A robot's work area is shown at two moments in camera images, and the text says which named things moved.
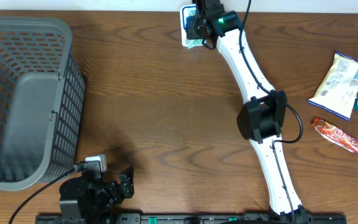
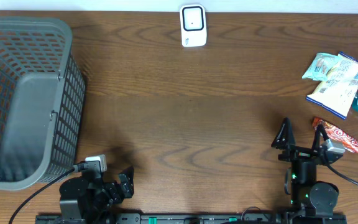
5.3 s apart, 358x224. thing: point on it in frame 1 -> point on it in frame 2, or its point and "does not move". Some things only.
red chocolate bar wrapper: (336, 135) does not move
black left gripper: (126, 184) does not move
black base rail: (191, 218) does not move
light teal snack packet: (193, 43) -> (320, 66)
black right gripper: (190, 32) -> (298, 153)
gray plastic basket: (32, 102) does not move
